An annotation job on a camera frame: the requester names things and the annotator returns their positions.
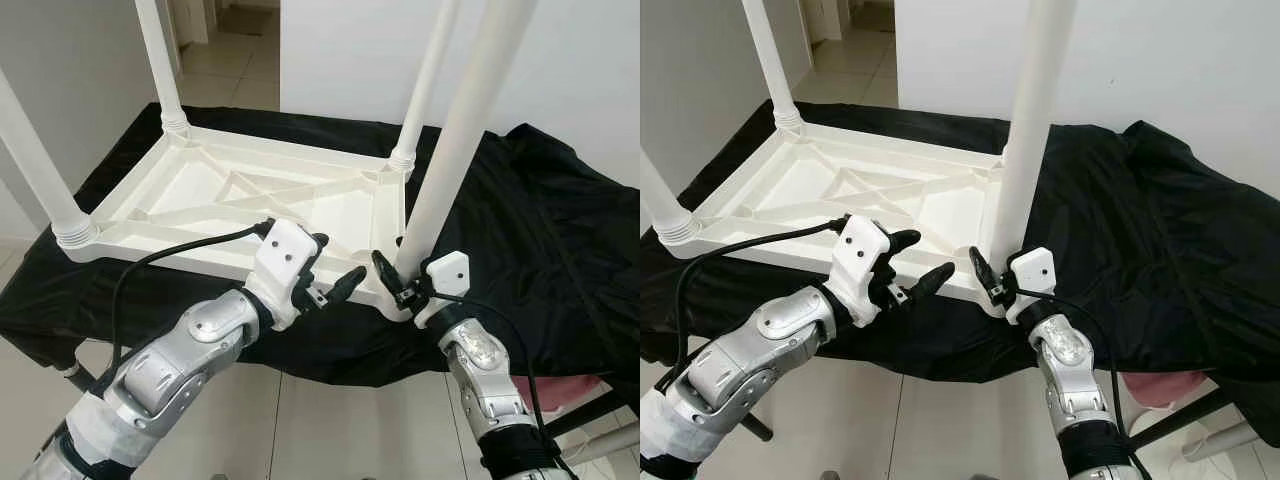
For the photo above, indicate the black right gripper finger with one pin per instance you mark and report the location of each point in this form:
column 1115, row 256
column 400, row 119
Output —
column 387, row 270
column 980, row 266

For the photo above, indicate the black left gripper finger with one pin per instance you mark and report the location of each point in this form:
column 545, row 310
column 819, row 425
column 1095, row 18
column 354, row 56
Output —
column 932, row 280
column 905, row 240
column 347, row 284
column 319, row 243

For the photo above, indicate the white plastic children table top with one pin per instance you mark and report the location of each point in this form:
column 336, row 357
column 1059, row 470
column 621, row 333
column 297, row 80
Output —
column 800, row 185
column 200, row 190

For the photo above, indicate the white plastic table leg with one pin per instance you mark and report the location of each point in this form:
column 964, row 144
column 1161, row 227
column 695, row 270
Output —
column 770, row 55
column 40, row 170
column 460, row 120
column 425, row 80
column 1030, row 110
column 665, row 210
column 160, row 60

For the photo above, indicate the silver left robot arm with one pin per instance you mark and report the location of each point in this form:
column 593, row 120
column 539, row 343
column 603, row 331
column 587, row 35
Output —
column 160, row 380
column 740, row 370

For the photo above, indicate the black fabric table cover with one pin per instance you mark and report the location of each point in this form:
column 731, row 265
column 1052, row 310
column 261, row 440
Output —
column 550, row 250
column 1180, row 250

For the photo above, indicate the pink plastic stool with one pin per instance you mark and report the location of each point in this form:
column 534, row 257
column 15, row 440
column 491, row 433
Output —
column 1165, row 388
column 560, row 390

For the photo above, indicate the white metal bar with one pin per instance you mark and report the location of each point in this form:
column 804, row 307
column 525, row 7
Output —
column 605, row 445
column 1220, row 440

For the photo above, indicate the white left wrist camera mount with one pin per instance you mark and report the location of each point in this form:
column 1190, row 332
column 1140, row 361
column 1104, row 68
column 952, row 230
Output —
column 285, row 255
column 862, row 250

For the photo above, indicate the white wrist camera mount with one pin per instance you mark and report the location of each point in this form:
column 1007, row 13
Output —
column 862, row 250
column 448, row 272
column 285, row 255
column 1035, row 268

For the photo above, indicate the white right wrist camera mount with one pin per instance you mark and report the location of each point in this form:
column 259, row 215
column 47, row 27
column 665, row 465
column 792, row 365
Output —
column 1035, row 268
column 448, row 272

